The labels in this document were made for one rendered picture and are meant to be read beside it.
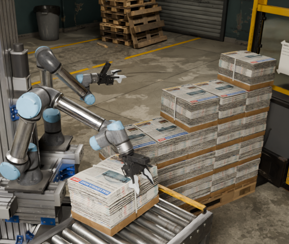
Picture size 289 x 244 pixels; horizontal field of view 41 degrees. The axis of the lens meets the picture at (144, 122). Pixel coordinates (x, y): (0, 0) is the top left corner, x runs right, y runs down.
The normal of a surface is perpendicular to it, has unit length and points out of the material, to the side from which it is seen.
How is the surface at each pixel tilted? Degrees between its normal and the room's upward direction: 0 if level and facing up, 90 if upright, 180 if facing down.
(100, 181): 5
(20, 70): 90
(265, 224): 0
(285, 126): 90
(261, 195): 0
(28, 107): 83
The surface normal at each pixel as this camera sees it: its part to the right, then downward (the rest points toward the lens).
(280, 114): -0.84, 0.20
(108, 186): -0.06, -0.93
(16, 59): -0.08, 0.41
